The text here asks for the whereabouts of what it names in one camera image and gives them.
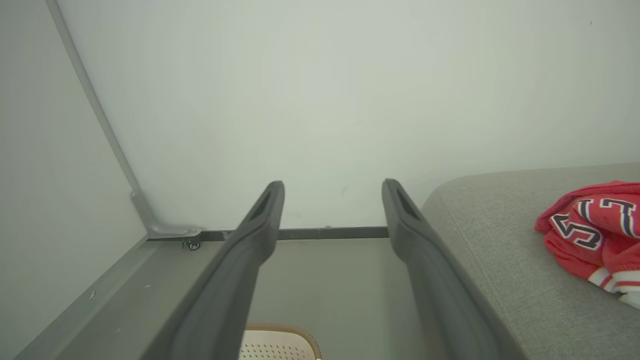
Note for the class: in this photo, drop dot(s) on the grey panel frame with caster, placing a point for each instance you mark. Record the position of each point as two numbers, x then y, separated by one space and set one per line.
145 215

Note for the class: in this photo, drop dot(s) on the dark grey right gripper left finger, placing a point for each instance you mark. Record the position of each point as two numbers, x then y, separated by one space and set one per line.
225 300

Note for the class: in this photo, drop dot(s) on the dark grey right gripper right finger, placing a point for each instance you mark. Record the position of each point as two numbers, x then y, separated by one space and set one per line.
445 310

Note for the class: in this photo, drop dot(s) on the red jersey with black lettering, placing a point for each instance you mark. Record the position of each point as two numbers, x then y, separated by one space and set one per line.
590 220

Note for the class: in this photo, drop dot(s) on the small black caster wheel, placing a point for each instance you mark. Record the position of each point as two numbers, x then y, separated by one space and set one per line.
193 245

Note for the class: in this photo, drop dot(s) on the black skirting strip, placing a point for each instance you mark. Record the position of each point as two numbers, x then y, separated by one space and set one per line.
330 233

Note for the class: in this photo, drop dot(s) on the cream perforated plastic laundry basket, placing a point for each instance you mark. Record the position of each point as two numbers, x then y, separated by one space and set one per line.
280 347

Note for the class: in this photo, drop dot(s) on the grey fabric sofa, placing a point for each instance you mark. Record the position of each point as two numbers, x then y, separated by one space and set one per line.
500 280

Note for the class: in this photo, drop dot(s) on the grey skirting strip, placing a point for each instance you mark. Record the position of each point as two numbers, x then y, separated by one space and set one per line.
85 305

